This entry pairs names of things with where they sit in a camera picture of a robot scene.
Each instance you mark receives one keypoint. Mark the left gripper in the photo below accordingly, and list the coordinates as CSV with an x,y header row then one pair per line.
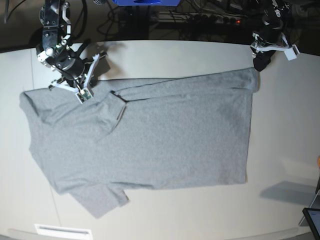
x,y
268,35

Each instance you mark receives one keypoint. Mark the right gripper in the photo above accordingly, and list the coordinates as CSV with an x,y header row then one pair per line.
x,y
72,67

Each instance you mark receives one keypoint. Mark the grey T-shirt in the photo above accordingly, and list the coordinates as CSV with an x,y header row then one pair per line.
x,y
151,133

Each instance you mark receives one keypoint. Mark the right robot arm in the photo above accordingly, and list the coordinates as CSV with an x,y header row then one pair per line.
x,y
55,49

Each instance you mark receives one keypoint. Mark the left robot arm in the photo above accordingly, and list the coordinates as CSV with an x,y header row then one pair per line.
x,y
275,13

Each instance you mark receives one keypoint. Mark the black power strip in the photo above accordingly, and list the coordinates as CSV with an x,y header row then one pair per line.
x,y
217,19

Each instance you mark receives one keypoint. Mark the black tablet device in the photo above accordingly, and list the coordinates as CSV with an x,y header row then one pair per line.
x,y
312,216

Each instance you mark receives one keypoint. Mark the white table label strip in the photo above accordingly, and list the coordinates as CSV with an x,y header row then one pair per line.
x,y
63,232

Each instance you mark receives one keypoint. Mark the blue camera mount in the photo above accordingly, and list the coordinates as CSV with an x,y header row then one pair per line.
x,y
170,3

